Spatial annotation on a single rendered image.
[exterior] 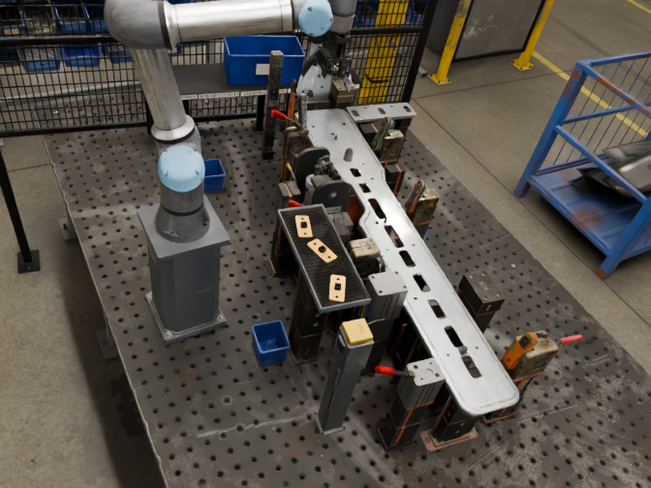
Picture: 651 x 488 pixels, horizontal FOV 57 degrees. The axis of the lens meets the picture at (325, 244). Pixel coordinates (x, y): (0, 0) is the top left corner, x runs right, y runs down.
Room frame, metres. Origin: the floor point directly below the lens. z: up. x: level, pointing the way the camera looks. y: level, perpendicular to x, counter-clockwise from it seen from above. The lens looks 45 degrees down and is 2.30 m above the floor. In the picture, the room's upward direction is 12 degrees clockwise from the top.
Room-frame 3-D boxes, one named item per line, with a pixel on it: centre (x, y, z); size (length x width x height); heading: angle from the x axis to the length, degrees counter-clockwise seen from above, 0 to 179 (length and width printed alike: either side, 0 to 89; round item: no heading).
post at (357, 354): (0.89, -0.12, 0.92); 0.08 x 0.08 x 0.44; 29
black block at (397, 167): (1.81, -0.20, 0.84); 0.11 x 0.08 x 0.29; 119
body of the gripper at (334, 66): (1.44, 0.08, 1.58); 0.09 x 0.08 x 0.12; 29
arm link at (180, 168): (1.19, 0.41, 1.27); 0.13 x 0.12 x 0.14; 20
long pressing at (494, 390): (1.47, -0.19, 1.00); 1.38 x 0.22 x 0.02; 29
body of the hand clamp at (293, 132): (1.81, 0.19, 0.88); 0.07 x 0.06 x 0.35; 119
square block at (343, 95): (2.20, 0.06, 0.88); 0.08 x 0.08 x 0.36; 29
